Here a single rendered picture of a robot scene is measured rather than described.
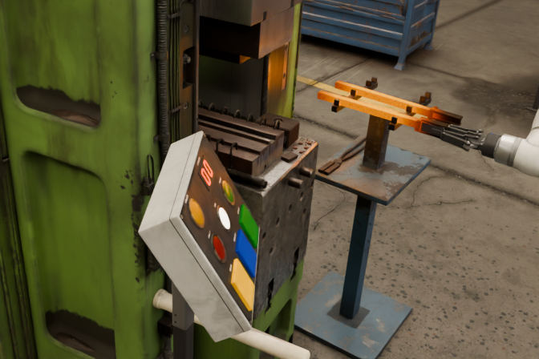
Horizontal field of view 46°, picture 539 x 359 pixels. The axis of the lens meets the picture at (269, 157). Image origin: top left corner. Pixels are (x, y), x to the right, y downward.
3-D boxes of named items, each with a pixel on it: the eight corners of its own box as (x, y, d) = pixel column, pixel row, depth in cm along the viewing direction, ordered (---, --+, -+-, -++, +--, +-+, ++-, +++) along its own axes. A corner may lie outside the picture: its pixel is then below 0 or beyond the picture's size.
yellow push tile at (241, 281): (254, 284, 127) (237, 257, 124) (253, 310, 120) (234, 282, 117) (247, 287, 127) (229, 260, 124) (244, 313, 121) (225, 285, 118)
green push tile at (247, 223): (259, 228, 145) (244, 203, 141) (257, 247, 138) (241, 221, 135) (252, 231, 145) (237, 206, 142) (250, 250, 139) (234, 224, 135)
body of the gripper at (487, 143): (491, 163, 188) (460, 154, 193) (499, 153, 195) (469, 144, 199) (496, 141, 185) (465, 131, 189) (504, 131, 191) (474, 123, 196)
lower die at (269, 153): (282, 154, 191) (284, 128, 187) (251, 182, 175) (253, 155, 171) (166, 120, 207) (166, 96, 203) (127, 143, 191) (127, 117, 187)
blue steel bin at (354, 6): (432, 49, 600) (448, -29, 567) (402, 71, 539) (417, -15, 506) (321, 23, 653) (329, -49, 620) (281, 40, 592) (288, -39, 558)
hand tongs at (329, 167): (392, 119, 267) (392, 117, 267) (401, 123, 265) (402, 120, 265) (318, 171, 223) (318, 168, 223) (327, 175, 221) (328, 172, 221)
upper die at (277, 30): (292, 40, 175) (294, 6, 170) (258, 59, 159) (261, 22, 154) (165, 13, 190) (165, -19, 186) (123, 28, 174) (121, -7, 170)
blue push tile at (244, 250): (257, 254, 136) (241, 228, 133) (255, 277, 129) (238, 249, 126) (249, 257, 136) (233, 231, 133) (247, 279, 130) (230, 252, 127)
